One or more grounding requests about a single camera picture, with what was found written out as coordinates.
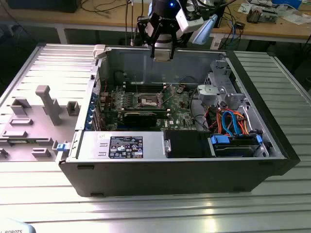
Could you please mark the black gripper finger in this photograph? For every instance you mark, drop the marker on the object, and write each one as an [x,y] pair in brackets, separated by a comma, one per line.
[153,48]
[172,52]

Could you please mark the silver topped CPU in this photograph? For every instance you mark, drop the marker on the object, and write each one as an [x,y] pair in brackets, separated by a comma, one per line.
[162,56]

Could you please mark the metal locking lever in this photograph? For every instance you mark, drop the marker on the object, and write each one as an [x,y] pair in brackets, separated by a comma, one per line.
[136,85]

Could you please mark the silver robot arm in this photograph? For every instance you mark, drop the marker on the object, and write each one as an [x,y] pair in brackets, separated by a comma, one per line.
[163,41]

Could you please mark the RAM slot black clips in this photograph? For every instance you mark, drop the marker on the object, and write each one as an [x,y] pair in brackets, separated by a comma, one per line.
[150,89]
[150,85]

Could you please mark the CPU socket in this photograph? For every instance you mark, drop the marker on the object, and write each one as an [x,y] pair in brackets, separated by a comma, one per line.
[147,100]

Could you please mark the round coin battery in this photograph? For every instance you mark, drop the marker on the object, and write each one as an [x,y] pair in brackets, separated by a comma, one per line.
[179,90]

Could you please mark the grey metal drive cage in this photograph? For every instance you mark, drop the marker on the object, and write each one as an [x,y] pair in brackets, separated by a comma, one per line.
[209,91]

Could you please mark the pale grey case latch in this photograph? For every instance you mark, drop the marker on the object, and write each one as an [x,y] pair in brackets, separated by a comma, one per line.
[99,51]

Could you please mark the wooden desk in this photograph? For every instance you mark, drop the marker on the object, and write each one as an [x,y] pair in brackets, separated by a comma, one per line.
[97,20]

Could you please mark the green motherboard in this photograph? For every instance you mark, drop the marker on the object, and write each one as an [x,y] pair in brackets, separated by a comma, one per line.
[181,116]

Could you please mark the black graphics card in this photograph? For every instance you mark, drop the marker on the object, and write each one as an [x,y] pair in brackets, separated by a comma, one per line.
[141,120]

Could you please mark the small black box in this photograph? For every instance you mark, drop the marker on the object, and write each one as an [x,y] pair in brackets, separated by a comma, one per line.
[240,25]

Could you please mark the black fan shroud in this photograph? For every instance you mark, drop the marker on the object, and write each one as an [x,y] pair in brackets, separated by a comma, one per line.
[184,144]

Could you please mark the grey metal box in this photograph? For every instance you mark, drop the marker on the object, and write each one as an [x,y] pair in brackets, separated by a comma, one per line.
[269,17]

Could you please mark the grey power supply unit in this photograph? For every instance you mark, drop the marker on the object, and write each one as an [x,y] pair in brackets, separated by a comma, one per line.
[92,145]

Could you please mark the hard disk in blue carrier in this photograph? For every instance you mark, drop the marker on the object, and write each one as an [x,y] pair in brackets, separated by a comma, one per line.
[233,151]

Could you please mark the grey parts rack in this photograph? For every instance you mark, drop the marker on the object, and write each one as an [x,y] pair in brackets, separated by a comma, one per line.
[52,109]

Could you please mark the long black box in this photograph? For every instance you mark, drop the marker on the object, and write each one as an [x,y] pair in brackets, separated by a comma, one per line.
[41,6]

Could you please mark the black PC case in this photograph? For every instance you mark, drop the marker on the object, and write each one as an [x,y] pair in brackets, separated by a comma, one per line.
[170,177]

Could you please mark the white papers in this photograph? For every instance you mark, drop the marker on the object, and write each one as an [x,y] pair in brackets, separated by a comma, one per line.
[295,19]

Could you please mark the blue plastic latch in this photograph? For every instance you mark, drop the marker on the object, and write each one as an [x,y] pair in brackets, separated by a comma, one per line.
[62,147]

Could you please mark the pale blue teach pendant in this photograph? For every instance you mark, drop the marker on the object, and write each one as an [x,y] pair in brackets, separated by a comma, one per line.
[14,227]

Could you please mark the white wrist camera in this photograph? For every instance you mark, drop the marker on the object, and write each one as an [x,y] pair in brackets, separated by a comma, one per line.
[192,24]

